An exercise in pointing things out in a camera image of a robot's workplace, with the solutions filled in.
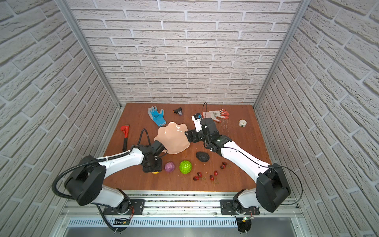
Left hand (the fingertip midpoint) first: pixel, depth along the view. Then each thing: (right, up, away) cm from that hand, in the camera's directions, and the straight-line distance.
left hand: (159, 167), depth 87 cm
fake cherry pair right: (+38, 0, -1) cm, 38 cm away
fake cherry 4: (+34, -2, -3) cm, 34 cm away
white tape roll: (+57, +27, +20) cm, 66 cm away
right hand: (+19, +23, -6) cm, 31 cm away
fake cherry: (+22, -5, -4) cm, 23 cm away
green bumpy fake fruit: (+16, +2, -6) cm, 17 cm away
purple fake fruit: (+7, +2, -4) cm, 8 cm away
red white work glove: (+38, +33, +27) cm, 57 cm away
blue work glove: (-7, +30, +24) cm, 39 cm away
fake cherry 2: (+24, -3, -3) cm, 25 cm away
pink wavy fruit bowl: (+6, +16, +15) cm, 23 cm away
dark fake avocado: (+26, +6, 0) cm, 27 cm away
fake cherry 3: (+31, -4, -5) cm, 32 cm away
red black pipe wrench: (-28, +22, +16) cm, 40 cm away
